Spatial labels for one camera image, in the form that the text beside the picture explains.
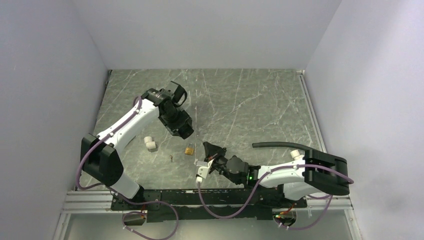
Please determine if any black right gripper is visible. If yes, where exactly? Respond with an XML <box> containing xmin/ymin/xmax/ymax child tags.
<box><xmin>204</xmin><ymin>142</ymin><xmax>241</xmax><ymax>186</ymax></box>

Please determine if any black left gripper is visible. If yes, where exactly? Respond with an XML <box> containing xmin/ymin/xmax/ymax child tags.
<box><xmin>159</xmin><ymin>103</ymin><xmax>192</xmax><ymax>137</ymax></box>

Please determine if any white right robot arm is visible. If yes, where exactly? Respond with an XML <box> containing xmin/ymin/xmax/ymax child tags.
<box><xmin>195</xmin><ymin>141</ymin><xmax>354</xmax><ymax>208</ymax></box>

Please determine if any white pipe elbow left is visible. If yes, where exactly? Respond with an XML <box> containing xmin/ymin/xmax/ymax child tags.
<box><xmin>143</xmin><ymin>136</ymin><xmax>158</xmax><ymax>152</ymax></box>

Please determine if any white pipe elbow right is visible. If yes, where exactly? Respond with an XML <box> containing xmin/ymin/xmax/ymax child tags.
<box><xmin>290</xmin><ymin>150</ymin><xmax>305</xmax><ymax>161</ymax></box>

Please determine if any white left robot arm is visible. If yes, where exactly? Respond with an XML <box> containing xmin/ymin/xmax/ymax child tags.
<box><xmin>75</xmin><ymin>81</ymin><xmax>194</xmax><ymax>210</ymax></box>

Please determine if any brass padlock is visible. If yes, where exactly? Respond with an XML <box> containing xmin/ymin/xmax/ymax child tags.
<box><xmin>184</xmin><ymin>143</ymin><xmax>195</xmax><ymax>156</ymax></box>

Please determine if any black foam tube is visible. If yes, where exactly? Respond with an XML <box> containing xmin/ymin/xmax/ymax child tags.
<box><xmin>252</xmin><ymin>141</ymin><xmax>314</xmax><ymax>151</ymax></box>

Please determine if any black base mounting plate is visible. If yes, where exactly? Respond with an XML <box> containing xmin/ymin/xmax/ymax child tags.
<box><xmin>110</xmin><ymin>186</ymin><xmax>307</xmax><ymax>223</ymax></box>

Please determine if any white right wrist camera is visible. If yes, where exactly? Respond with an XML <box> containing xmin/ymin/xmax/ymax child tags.
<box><xmin>195</xmin><ymin>159</ymin><xmax>214</xmax><ymax>184</ymax></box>

